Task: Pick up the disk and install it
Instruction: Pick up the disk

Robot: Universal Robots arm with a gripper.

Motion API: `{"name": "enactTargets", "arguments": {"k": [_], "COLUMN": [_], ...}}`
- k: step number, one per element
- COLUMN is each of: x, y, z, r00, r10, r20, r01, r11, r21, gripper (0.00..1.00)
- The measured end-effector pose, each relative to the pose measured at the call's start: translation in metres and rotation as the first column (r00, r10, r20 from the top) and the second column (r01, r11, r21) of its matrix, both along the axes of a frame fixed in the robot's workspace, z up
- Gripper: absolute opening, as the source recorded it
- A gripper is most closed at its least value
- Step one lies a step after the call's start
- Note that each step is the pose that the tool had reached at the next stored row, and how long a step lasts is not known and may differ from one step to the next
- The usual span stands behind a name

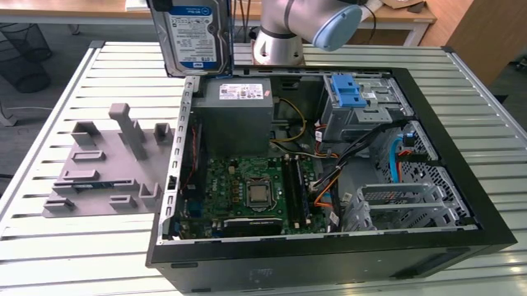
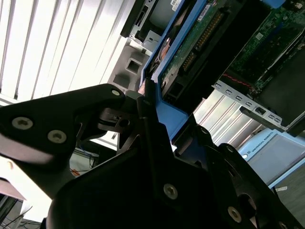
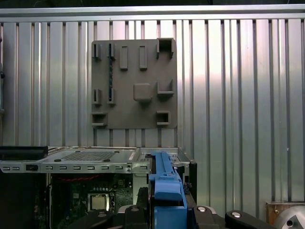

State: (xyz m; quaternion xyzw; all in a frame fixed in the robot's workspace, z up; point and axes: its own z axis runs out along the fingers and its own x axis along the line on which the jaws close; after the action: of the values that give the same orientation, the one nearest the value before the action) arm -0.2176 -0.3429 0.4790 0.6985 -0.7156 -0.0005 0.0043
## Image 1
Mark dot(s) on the silver CPU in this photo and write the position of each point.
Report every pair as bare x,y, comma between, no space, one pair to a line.
260,193

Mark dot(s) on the wooden cabinet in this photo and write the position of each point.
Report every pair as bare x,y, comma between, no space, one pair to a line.
485,37

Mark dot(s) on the black mesh waste bin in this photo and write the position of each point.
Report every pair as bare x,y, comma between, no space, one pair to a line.
24,61

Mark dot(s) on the CPU socket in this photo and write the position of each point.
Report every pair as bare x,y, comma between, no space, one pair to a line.
260,179

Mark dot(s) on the brown cardboard piece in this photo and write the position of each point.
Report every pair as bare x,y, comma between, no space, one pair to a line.
401,3

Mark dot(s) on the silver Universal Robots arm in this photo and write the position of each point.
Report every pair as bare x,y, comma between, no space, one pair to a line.
274,46

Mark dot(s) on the white box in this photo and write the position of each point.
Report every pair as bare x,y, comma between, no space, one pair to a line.
136,5

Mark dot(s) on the metal optical drive cage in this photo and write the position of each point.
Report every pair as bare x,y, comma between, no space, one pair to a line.
369,117

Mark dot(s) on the hard disk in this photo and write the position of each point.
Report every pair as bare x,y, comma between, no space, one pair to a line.
193,37

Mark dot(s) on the black chair base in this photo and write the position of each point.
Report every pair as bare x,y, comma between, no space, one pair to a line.
520,63

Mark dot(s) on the wooden desk white frame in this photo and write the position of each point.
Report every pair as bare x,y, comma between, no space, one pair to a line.
395,15
81,12

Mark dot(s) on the blue plastic drive latch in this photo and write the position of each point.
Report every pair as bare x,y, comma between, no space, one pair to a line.
345,92

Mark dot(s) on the grey power supply unit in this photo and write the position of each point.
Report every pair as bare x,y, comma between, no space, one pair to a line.
234,129

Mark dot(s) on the green motherboard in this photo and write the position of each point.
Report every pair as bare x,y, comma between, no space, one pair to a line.
221,185

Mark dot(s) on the black graphics card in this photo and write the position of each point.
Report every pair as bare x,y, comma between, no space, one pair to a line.
250,228

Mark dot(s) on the metal disk bay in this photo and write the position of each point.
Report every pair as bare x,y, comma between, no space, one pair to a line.
395,189

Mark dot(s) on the black PC case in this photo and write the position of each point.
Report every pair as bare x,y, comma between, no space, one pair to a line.
329,268

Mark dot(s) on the grey plastic parts rack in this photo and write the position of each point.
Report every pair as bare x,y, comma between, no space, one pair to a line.
102,197

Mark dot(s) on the grey metal stand foot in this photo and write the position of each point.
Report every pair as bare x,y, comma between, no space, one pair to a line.
8,118

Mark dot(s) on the long black RAM module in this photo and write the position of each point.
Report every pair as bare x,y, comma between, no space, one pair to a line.
305,200

